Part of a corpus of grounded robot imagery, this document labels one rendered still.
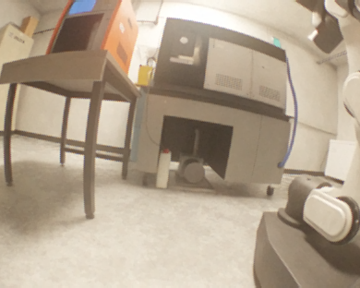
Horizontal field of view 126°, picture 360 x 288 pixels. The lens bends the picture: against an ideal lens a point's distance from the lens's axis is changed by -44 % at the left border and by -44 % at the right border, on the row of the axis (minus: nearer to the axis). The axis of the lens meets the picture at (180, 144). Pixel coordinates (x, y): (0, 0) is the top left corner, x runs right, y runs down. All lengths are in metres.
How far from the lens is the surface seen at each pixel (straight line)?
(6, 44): 3.59
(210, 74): 1.33
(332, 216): 0.52
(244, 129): 1.27
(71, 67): 0.70
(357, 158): 0.54
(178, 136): 1.81
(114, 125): 2.49
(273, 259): 0.52
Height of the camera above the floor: 0.44
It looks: 4 degrees down
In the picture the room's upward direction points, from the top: 8 degrees clockwise
